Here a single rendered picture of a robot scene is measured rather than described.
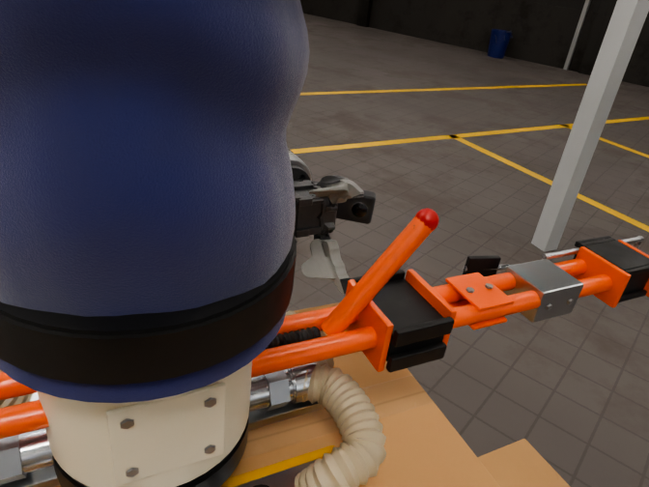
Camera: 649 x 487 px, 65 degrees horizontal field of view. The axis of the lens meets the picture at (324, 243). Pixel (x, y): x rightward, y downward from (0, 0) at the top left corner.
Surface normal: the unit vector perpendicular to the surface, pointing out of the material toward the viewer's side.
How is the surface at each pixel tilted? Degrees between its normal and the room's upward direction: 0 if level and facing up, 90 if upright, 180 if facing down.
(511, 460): 0
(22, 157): 75
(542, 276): 0
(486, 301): 0
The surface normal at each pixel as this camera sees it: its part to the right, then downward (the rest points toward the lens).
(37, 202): -0.24, 0.34
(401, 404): 0.11, -0.86
